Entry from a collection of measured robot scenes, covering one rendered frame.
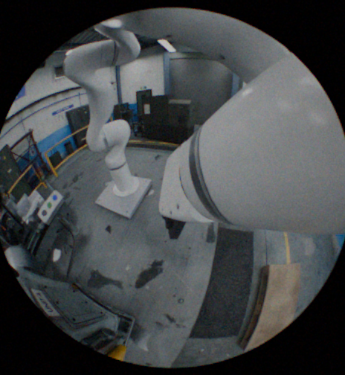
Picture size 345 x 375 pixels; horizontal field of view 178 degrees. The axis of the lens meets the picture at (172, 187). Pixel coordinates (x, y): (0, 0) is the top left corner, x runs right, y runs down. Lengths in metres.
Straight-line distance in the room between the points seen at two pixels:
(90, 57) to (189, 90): 6.27
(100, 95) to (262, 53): 0.40
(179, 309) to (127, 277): 0.27
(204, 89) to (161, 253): 6.44
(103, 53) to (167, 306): 0.85
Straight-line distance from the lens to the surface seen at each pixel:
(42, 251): 0.97
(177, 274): 0.53
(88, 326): 0.43
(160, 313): 0.57
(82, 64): 0.38
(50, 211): 0.64
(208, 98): 6.41
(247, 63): 0.15
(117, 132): 0.56
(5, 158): 3.91
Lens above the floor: 1.33
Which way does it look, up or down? 45 degrees down
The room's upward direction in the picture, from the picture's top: straight up
